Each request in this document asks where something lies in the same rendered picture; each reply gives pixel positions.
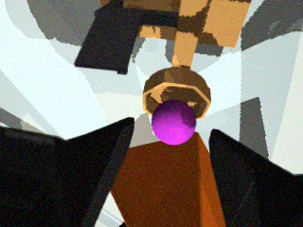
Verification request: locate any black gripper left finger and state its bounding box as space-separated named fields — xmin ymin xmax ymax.
xmin=0 ymin=117 xmax=134 ymax=227

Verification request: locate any purple ball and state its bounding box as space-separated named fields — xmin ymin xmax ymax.
xmin=151 ymin=99 xmax=197 ymax=145

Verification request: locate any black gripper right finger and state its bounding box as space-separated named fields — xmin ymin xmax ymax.
xmin=208 ymin=129 xmax=303 ymax=227

